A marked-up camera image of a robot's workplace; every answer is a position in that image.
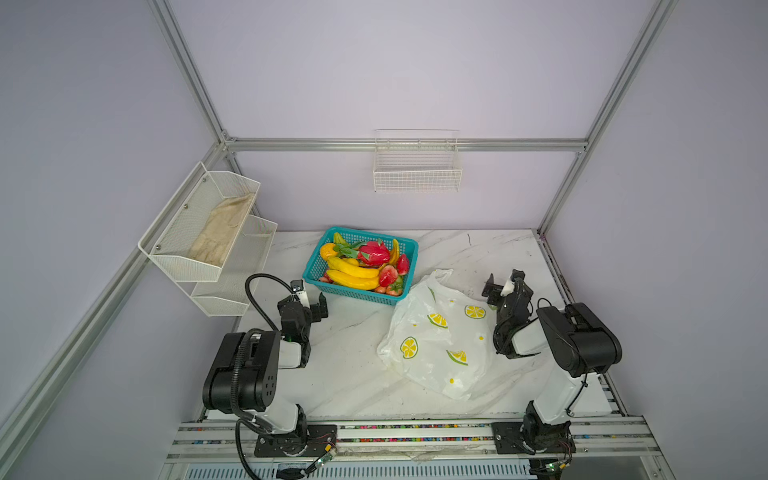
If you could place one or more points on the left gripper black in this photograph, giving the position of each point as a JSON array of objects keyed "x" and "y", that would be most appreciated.
[{"x": 315, "y": 308}]

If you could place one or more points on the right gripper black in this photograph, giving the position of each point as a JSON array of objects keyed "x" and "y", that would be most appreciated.
[{"x": 497, "y": 288}]

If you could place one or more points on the yellow fake banana bunch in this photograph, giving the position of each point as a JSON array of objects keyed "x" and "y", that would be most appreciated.
[{"x": 351, "y": 276}]

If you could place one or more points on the pink fake dragon fruit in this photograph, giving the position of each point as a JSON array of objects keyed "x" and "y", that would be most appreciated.
[{"x": 373, "y": 254}]

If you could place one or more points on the red fake strawberry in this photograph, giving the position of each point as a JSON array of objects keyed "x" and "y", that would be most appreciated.
[{"x": 388, "y": 275}]

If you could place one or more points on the white lemon print plastic bag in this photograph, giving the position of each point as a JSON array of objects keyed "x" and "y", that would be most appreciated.
[{"x": 439, "y": 338}]

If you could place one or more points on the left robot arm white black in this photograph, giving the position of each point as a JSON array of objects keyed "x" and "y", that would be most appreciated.
[{"x": 243, "y": 378}]

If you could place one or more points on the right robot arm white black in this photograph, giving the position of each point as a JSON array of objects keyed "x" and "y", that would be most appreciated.
[{"x": 582, "y": 346}]

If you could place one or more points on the green fake leafy fruit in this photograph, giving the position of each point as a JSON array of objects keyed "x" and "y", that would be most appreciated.
[{"x": 345, "y": 249}]

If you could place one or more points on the yellow fake starfruit slice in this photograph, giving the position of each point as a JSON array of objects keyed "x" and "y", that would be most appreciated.
[{"x": 394, "y": 252}]

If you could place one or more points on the teal plastic basket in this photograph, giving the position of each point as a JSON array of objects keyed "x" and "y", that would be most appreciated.
[{"x": 316, "y": 267}]

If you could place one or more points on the lower white mesh shelf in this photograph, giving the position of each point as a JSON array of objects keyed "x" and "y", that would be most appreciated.
[{"x": 227, "y": 296}]

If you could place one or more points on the white mesh shelf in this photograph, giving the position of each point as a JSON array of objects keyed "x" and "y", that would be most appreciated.
[
  {"x": 192, "y": 238},
  {"x": 227, "y": 296}
]

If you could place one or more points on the beige cloth in shelf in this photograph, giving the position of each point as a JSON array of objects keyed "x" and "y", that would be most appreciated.
[{"x": 220, "y": 230}]

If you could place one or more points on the upper white mesh shelf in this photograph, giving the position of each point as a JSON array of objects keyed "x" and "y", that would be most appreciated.
[{"x": 192, "y": 238}]

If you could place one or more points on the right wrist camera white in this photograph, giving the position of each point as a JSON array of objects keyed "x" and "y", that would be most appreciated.
[{"x": 508, "y": 288}]

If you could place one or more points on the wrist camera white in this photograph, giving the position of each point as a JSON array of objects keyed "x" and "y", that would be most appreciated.
[
  {"x": 508, "y": 288},
  {"x": 303, "y": 297}
]

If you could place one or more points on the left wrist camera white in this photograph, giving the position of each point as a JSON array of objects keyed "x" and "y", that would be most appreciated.
[{"x": 303, "y": 297}]

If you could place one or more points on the white wire wall basket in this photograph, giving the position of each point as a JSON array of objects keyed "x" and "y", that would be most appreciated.
[{"x": 416, "y": 161}]

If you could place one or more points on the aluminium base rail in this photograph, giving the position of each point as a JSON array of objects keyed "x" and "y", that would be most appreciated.
[{"x": 612, "y": 447}]

